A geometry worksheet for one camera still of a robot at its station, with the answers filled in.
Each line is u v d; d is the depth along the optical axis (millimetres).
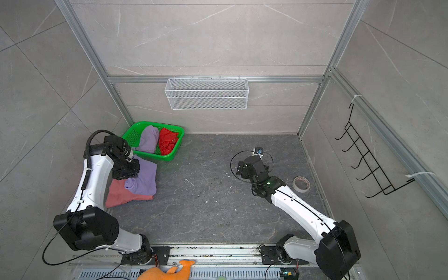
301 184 953
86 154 506
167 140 1050
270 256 733
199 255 749
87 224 414
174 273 673
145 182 810
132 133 1134
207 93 1006
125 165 688
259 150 696
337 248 385
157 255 730
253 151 717
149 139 1105
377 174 634
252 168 584
